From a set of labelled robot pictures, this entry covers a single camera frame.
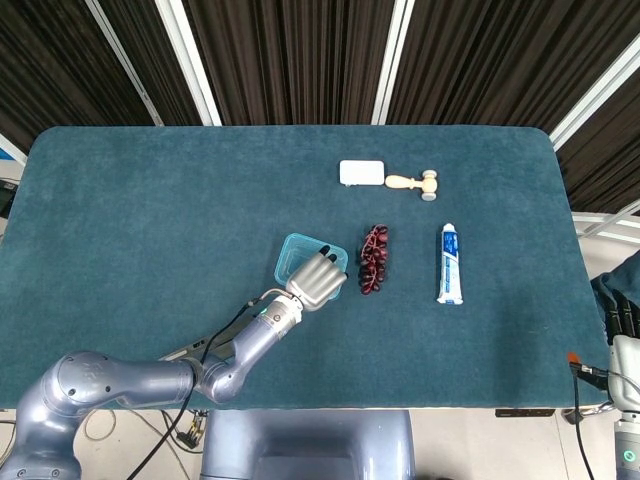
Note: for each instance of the white blue toothpaste tube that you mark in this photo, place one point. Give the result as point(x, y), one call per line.
point(451, 265)

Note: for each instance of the white floor frame rails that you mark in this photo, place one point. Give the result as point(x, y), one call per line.
point(605, 225)

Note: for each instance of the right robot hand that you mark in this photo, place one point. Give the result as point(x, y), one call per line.
point(625, 370)

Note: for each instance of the blue grey robot torso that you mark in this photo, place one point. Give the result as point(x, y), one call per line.
point(305, 445)

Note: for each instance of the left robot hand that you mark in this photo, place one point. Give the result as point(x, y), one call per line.
point(315, 285)

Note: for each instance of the translucent blue plastic container lid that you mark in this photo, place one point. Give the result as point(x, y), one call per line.
point(295, 255)

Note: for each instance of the white rectangular plastic box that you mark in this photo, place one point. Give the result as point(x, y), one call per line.
point(361, 172)

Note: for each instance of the white frame post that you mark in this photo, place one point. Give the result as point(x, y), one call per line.
point(125, 65)
point(595, 92)
point(190, 65)
point(392, 60)

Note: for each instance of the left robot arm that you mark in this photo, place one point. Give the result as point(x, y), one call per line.
point(100, 385)

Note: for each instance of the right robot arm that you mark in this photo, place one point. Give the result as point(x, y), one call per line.
point(627, 445)

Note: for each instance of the small wooden mallet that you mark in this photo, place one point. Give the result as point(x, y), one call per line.
point(427, 185)

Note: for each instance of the red grape bunch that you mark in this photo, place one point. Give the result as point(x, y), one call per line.
point(374, 260)

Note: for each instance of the black folding laptop stand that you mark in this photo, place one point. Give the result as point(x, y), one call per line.
point(187, 351)

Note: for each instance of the white blue sign board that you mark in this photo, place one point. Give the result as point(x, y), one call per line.
point(10, 152)

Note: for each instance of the black power plug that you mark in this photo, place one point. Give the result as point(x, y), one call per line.
point(190, 435)

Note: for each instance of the teal table cloth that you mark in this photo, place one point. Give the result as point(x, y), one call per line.
point(125, 200)

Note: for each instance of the dark brown curtain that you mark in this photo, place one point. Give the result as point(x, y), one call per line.
point(300, 60)

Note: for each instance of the black table control panel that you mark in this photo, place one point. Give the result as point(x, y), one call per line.
point(525, 413)

